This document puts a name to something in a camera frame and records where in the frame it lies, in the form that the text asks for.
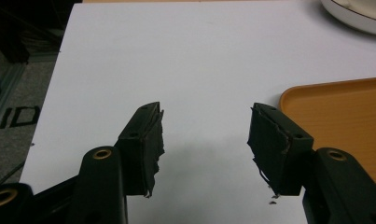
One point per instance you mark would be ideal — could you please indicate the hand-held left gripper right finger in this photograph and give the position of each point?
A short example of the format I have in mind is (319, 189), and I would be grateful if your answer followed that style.
(277, 149)

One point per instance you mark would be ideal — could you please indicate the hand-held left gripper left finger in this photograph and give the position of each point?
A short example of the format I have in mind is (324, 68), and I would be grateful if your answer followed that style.
(140, 149)

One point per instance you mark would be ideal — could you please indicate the orange plastic tray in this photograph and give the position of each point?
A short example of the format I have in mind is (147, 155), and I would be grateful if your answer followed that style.
(344, 118)

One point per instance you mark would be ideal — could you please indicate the white round bowl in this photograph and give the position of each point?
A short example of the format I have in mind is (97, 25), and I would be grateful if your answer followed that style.
(356, 14)

